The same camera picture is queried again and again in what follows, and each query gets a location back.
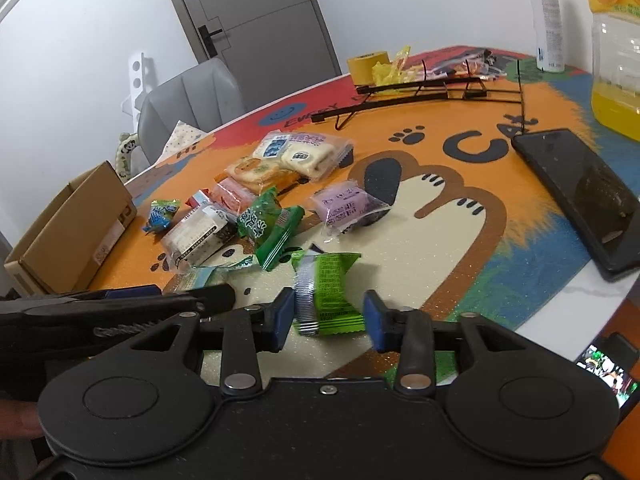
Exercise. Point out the pale green snack packet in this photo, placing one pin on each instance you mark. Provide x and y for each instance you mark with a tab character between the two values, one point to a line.
210	275

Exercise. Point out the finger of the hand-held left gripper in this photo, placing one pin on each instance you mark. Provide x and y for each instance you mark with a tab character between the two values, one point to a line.
217	300
130	290

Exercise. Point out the black phone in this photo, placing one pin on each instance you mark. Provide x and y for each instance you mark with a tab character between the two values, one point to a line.
575	185

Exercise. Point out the white and black snack packet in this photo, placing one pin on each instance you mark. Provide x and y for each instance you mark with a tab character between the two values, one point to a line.
197	235

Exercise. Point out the yellow tape roll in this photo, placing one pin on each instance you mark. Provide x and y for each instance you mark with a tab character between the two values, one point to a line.
365	67

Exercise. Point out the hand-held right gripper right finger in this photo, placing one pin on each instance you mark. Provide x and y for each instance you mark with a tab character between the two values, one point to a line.
375	325

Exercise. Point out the orange pastry packet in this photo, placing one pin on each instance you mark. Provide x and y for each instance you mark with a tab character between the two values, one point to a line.
250	172

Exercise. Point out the orange juice bottle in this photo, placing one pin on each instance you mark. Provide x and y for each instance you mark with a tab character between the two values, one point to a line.
615	60

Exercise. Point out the person's left hand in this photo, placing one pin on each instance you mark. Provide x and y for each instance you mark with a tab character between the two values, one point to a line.
15	417

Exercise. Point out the pink snack packet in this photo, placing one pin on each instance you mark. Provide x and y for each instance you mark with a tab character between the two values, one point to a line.
230	197

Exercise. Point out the brown cardboard box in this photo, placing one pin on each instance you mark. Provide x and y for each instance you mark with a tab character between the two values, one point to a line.
65	230

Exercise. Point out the purple snack packet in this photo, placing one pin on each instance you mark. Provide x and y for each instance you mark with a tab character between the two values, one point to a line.
345	202

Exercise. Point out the green snack packet silver edge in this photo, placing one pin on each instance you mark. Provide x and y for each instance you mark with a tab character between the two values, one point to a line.
330	290

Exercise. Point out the white spray bottle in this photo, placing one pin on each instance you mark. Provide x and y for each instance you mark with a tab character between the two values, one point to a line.
545	20

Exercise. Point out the grey chair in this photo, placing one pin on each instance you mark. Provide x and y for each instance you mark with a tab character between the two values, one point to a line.
200	95

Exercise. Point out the small red snack packet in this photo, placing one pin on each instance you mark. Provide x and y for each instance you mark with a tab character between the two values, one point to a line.
196	200

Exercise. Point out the cream dotted cushion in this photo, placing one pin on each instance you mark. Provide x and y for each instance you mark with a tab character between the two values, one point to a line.
182	142

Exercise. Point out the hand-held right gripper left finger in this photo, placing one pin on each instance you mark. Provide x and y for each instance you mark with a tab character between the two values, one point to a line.
282	320

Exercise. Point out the white wall rack with holes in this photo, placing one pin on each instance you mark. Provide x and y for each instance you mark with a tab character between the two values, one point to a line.
137	85

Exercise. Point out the white pastry packet blue label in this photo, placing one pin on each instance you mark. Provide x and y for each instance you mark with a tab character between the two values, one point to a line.
300	155

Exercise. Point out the blue-green candy packet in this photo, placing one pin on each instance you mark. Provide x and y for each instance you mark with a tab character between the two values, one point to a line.
161	215

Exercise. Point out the green packet white lettering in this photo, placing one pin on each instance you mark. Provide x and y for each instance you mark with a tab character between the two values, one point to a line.
270	240

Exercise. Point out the phone with lit screen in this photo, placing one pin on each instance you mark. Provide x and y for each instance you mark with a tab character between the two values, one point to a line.
607	367

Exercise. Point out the clear bag of small items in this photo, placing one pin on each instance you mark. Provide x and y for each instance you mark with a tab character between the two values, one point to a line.
470	62

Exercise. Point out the panda print neck pillow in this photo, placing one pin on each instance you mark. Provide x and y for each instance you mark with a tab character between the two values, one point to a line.
125	152

